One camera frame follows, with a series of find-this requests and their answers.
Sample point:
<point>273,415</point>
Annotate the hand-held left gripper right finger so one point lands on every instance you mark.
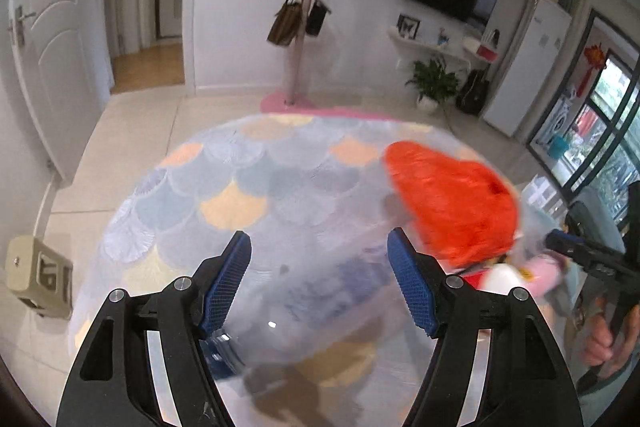
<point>412,284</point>

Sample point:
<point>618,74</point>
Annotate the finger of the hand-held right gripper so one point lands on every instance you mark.
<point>562,242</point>

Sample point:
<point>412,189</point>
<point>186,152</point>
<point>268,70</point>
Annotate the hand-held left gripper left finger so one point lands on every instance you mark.
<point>227,279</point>

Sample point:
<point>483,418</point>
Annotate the orange-red cloth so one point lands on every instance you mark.
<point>450,202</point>

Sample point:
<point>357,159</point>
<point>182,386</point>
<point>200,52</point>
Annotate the clear plastic bottle blue cap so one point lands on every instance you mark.
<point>325,312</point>

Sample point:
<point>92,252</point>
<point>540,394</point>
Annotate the person's right hand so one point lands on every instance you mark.
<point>602,339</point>

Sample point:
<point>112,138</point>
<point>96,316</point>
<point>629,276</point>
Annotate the pink and white toy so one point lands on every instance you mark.
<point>502,279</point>

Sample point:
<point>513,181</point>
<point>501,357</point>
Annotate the blue bucket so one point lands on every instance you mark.
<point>556,148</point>

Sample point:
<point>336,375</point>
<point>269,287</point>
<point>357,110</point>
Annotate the pastel scale pattern rug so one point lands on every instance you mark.
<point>225,167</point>

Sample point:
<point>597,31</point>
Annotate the black framed window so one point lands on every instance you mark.
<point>607,132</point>

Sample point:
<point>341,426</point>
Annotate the person's grey clothing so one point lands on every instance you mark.
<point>610,399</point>

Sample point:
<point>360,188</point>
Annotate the white refrigerator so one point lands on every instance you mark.
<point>525,72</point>

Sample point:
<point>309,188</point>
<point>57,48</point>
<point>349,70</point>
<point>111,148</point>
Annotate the red hanging ornament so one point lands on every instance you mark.
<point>592,62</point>

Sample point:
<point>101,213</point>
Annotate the beige plastic stool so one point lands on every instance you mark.
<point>35,267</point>

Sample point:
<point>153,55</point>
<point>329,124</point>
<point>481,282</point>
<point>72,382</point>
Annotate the potted green plant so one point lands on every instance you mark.
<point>432,82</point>

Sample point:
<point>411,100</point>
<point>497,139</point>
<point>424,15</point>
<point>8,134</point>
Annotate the pink coat rack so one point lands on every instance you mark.
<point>299,67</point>

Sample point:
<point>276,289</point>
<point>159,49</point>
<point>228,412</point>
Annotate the brown handbag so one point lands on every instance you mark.
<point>286,24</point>

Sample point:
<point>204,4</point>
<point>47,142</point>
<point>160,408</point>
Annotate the white door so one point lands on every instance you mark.
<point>60,57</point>

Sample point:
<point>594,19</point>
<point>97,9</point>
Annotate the white wall shelf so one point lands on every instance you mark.
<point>435,47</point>

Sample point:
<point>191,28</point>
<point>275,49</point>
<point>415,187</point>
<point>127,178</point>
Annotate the black picture frame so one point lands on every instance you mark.
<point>408,27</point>

